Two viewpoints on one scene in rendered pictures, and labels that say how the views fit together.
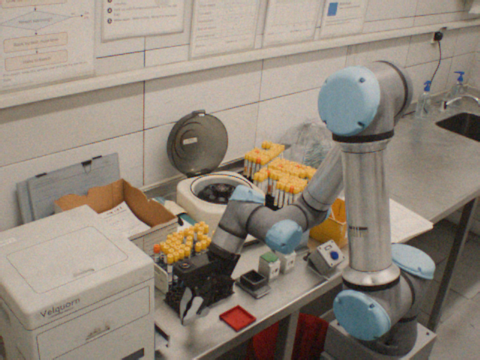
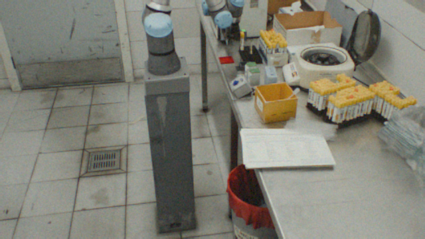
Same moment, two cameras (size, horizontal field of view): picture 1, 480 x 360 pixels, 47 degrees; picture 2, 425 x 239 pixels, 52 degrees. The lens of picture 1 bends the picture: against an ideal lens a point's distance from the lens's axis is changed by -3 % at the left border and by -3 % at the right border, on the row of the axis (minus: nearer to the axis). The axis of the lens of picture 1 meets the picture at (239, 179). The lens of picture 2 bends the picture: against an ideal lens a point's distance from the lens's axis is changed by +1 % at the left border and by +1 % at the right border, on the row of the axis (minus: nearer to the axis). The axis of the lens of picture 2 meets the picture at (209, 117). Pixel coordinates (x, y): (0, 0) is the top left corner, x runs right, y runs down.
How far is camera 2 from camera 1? 279 cm
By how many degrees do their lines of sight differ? 102
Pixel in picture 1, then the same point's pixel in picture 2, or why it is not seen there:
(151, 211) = (310, 36)
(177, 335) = (229, 47)
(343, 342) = not seen: hidden behind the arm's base
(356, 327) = not seen: hidden behind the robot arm
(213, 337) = (220, 53)
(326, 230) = (266, 94)
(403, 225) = (257, 147)
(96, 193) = (334, 23)
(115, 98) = not seen: outside the picture
